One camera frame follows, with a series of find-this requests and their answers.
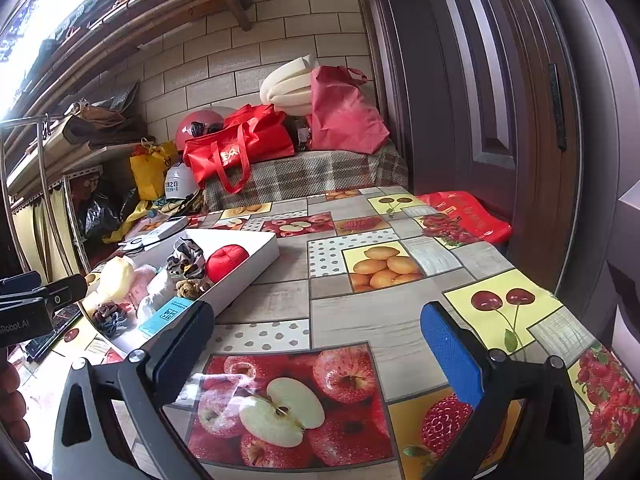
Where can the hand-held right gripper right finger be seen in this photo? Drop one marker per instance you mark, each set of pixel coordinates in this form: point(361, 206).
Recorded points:
point(450, 360)

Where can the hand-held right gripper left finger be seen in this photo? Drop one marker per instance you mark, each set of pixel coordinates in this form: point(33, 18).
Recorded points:
point(182, 347)

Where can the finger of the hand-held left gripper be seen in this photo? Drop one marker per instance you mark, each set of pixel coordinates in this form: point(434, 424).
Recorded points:
point(65, 290)

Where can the blue tissue packet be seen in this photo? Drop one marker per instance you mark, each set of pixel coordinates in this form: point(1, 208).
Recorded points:
point(165, 316)

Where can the yellow sponge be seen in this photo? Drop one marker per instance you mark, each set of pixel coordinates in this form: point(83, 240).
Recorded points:
point(116, 275)

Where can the dark grey scrunchie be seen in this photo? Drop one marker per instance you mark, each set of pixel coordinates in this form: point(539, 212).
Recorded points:
point(111, 317)

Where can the brown gold scrunchie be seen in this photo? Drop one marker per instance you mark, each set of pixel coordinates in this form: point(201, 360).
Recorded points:
point(192, 290)

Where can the pink soft pad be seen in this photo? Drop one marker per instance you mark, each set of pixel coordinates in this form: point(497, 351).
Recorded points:
point(142, 282)

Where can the black white patterned scrunchie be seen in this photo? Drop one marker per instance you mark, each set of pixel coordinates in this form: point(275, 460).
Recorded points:
point(186, 259)

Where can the red apple plush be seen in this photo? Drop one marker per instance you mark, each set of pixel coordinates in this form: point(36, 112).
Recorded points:
point(227, 262)

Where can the white cardboard box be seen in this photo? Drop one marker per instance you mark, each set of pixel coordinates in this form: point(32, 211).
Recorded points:
point(250, 260)

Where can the person's left hand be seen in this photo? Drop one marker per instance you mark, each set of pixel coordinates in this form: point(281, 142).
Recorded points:
point(10, 400)

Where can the yellow curtain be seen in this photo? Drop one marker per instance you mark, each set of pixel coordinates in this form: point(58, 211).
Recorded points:
point(35, 230)

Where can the white power bank round print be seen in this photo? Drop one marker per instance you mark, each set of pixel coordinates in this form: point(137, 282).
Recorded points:
point(131, 244)

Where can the white metal shelf rack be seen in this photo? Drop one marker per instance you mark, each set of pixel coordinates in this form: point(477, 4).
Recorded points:
point(75, 210)

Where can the black plastic bag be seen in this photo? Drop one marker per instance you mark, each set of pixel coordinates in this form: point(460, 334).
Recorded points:
point(102, 215)

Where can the stack of wooden boards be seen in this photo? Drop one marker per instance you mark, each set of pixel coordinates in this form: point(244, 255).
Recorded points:
point(45, 160)

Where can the chrome tube rack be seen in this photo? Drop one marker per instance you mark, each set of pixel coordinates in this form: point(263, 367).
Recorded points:
point(40, 160)

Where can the red printed shopping bag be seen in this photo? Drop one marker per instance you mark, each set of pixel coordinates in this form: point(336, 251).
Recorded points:
point(465, 215)

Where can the yellow shopping bag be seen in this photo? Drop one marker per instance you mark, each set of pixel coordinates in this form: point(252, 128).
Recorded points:
point(152, 170)

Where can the white helmet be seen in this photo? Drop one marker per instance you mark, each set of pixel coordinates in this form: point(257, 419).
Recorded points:
point(180, 182)

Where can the brown folded bags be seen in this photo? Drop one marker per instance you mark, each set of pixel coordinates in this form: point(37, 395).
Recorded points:
point(105, 120)

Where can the red helmet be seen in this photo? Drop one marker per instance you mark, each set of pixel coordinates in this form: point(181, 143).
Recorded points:
point(197, 127)

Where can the glossy red tote bag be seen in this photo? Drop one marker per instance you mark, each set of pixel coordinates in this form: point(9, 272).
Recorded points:
point(250, 145)

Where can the plaid sofa cover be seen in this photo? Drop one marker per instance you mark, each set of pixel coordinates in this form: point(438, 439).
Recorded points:
point(310, 172)

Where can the brown metal door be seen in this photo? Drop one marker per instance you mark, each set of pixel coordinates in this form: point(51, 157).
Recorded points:
point(475, 110)

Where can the red nonwoven bag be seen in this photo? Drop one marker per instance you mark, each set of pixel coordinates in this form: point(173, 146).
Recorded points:
point(345, 115)

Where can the grey metal door leaf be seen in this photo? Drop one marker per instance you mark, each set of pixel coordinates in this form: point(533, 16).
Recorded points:
point(610, 135)

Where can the cream foam roll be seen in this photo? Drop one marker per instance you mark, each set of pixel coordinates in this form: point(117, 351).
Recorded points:
point(287, 87)

